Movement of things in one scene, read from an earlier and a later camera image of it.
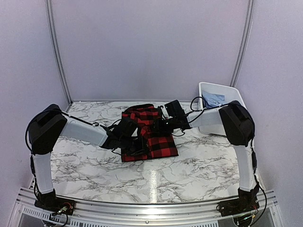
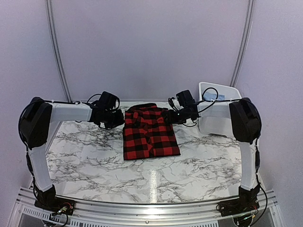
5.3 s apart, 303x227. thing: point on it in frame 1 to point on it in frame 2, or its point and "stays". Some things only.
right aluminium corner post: (244, 43) stays
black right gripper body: (167, 127) to (180, 118)
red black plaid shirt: (157, 146) stays
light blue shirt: (210, 100) stays
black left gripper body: (133, 148) to (111, 121)
